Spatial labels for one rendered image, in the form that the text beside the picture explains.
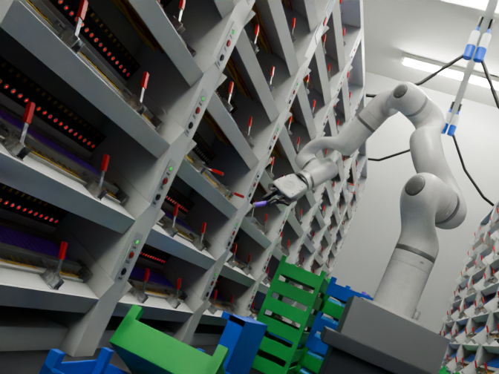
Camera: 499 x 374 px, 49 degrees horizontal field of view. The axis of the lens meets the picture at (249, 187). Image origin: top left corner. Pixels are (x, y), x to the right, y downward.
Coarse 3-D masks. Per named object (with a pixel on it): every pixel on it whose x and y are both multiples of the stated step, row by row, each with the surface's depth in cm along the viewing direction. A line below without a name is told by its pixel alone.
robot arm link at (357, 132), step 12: (360, 120) 200; (348, 132) 201; (360, 132) 200; (372, 132) 201; (312, 144) 209; (324, 144) 207; (336, 144) 203; (348, 144) 202; (360, 144) 203; (300, 156) 211; (312, 156) 210; (300, 168) 213
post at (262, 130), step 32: (320, 0) 213; (288, 96) 206; (256, 128) 204; (224, 160) 204; (192, 192) 203; (224, 224) 197; (224, 256) 201; (192, 288) 193; (160, 320) 193; (192, 320) 192
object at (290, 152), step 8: (288, 112) 213; (288, 128) 228; (280, 136) 219; (288, 136) 226; (280, 144) 252; (288, 144) 232; (280, 152) 273; (288, 152) 239; (296, 152) 252; (296, 168) 262
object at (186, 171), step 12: (192, 144) 141; (180, 168) 143; (192, 168) 148; (192, 180) 153; (204, 180) 159; (204, 192) 165; (216, 192) 171; (216, 204) 178; (228, 204) 186; (240, 204) 197; (228, 216) 194
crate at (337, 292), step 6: (330, 282) 236; (330, 288) 236; (336, 288) 234; (342, 288) 233; (348, 288) 250; (330, 294) 235; (336, 294) 233; (342, 294) 232; (348, 294) 231; (354, 294) 229; (360, 294) 228; (342, 300) 231; (372, 300) 225
